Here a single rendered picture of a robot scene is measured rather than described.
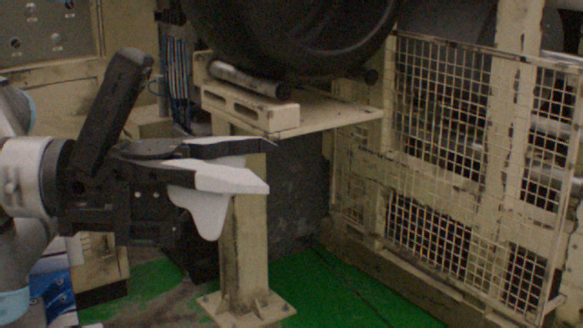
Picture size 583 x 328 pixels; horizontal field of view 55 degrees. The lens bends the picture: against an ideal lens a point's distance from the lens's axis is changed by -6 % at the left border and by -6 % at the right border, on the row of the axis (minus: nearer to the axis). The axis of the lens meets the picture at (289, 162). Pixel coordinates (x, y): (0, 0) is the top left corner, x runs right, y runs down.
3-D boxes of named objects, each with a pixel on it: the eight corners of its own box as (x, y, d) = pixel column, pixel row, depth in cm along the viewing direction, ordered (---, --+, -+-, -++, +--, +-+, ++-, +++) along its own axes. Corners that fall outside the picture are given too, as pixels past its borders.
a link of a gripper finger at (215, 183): (271, 248, 45) (187, 222, 50) (271, 172, 44) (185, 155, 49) (243, 260, 42) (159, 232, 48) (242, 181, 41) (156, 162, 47)
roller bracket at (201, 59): (193, 86, 165) (191, 52, 162) (306, 68, 186) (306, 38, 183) (198, 88, 163) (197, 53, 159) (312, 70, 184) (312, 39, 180)
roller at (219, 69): (223, 72, 167) (209, 77, 165) (219, 57, 165) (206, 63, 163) (294, 97, 140) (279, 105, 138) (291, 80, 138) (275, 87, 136)
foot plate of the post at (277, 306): (195, 301, 213) (194, 292, 211) (257, 280, 227) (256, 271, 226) (231, 339, 192) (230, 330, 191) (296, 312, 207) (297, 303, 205)
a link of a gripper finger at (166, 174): (224, 184, 47) (154, 168, 52) (224, 162, 46) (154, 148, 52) (181, 197, 43) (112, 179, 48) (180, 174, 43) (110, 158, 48)
